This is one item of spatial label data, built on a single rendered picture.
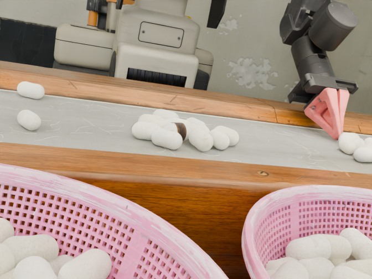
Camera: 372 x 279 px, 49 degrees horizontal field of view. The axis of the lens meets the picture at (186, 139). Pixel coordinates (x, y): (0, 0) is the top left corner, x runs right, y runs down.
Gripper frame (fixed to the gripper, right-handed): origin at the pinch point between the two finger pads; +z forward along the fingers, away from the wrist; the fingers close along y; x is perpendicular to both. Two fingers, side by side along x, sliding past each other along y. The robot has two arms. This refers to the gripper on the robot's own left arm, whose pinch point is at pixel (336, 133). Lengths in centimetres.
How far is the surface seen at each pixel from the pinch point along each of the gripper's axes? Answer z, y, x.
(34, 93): -2.5, -45.8, 2.3
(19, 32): -146, -65, 132
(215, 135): 7.9, -25.1, -7.1
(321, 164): 10.8, -11.4, -7.4
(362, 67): -128, 134, 96
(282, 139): 2.8, -11.1, -0.7
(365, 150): 7.9, -3.5, -7.3
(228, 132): 6.6, -22.9, -6.3
